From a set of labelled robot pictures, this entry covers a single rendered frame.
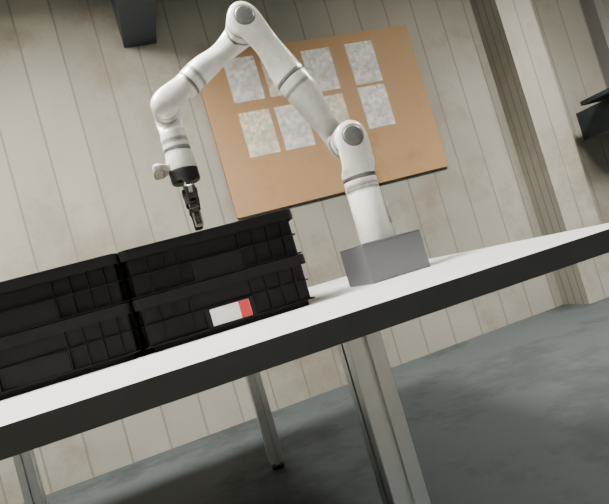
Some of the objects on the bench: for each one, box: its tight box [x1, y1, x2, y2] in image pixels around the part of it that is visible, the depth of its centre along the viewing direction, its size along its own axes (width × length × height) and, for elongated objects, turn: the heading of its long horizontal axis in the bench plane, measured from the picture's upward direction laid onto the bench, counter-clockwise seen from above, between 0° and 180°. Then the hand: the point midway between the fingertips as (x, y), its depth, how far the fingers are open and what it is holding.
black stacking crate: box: [0, 302, 146, 410], centre depth 118 cm, size 40×30×12 cm
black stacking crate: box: [131, 253, 315, 352], centre depth 128 cm, size 40×30×12 cm
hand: (198, 222), depth 132 cm, fingers open, 5 cm apart
